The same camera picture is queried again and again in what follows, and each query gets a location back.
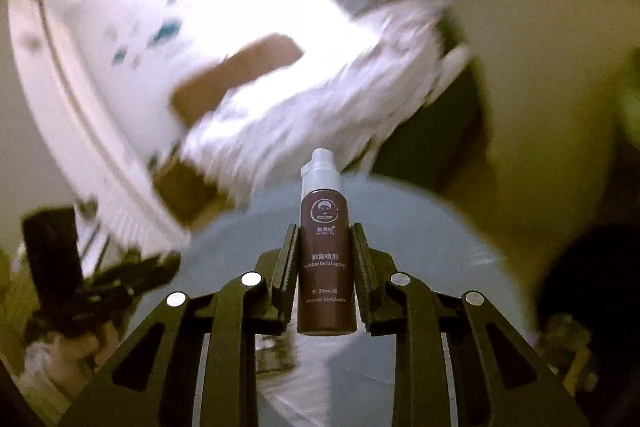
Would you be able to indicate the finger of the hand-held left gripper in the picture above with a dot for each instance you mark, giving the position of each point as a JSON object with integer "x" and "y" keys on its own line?
{"x": 142, "y": 272}

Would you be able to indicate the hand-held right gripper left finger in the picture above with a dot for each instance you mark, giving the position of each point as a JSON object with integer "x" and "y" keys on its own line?
{"x": 286, "y": 274}

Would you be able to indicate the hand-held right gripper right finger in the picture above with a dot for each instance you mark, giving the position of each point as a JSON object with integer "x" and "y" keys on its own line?
{"x": 363, "y": 277}

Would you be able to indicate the brown spray bottle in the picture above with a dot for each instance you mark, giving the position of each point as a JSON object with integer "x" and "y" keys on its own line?
{"x": 326, "y": 267}

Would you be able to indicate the person's left hand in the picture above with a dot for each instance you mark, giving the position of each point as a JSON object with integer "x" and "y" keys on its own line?
{"x": 87, "y": 352}

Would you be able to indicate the white quilted blanket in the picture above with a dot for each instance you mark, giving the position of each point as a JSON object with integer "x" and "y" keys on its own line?
{"x": 320, "y": 107}

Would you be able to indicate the brown cardboard box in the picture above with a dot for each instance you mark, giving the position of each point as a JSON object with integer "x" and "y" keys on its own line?
{"x": 235, "y": 77}

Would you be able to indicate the white printed sheet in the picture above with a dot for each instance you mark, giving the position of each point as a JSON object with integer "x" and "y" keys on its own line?
{"x": 135, "y": 22}

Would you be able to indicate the beige bedside cabinet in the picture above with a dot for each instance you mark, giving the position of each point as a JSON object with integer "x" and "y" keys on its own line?
{"x": 540, "y": 82}

